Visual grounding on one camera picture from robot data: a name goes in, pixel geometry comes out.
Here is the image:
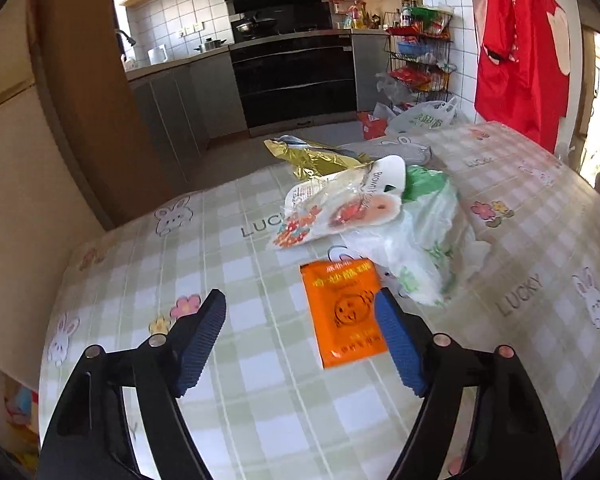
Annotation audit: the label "red apron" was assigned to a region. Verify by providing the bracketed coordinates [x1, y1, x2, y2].
[472, 0, 571, 153]

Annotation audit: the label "orange snack packet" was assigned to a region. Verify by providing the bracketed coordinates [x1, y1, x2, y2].
[300, 259, 388, 370]

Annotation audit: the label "gold foil wrapper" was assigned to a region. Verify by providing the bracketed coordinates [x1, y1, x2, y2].
[264, 136, 376, 181]

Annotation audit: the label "beige refrigerator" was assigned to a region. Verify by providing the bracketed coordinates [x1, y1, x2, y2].
[0, 10, 113, 386]

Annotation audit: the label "white green plastic bag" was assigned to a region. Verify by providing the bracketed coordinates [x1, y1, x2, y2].
[340, 165, 491, 307]

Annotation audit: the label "black wok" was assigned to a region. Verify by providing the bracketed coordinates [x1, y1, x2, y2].
[235, 17, 278, 38]

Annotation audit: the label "grey folded plastic bag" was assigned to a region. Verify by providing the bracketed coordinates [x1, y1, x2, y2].
[337, 139, 433, 167]

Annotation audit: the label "white green printed shopping bag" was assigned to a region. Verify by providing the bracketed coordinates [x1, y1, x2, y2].
[385, 97, 458, 136]

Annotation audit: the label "black stove oven unit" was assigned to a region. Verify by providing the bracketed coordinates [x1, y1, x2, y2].
[228, 30, 358, 131]

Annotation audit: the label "kitchen faucet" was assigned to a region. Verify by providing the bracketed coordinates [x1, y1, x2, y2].
[115, 30, 137, 61]

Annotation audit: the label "narrow grey lower cabinet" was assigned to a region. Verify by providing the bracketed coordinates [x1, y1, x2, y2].
[352, 30, 393, 111]

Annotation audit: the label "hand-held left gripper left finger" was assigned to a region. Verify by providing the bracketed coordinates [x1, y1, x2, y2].
[37, 288, 228, 480]

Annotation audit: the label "white printed snack bag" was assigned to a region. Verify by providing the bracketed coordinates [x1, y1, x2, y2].
[270, 155, 408, 251]

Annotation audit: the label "black range hood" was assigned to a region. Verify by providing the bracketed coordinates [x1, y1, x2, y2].
[223, 0, 333, 43]

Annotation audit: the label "red cardboard box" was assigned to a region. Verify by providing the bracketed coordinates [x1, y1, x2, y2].
[356, 111, 388, 141]

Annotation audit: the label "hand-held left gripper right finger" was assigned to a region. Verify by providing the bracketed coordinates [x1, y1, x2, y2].
[373, 287, 563, 480]

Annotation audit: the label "group of condiment bottles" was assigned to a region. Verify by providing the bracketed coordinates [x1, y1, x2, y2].
[330, 0, 381, 31]

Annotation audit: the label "checked rabbit print tablecloth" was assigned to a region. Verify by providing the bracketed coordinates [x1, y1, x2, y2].
[39, 120, 600, 480]

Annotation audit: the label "grey lower cabinets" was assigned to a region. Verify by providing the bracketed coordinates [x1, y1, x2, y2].
[127, 52, 248, 181]

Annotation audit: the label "black wire storage rack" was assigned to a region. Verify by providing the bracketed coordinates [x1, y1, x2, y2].
[384, 5, 456, 111]

